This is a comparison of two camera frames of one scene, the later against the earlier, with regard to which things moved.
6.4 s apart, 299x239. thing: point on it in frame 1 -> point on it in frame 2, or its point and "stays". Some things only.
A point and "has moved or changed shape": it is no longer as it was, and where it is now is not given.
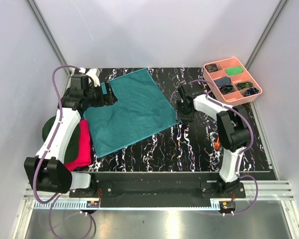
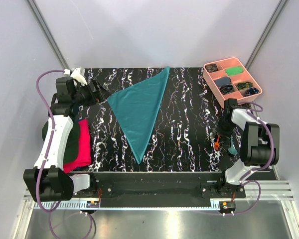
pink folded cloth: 84,152 stays
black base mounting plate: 189,189 stays
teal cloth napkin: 141,109 has moved or changed shape
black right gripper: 185,117 -> 221,132
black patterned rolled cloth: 226,88 stays
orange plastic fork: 217,145 stays
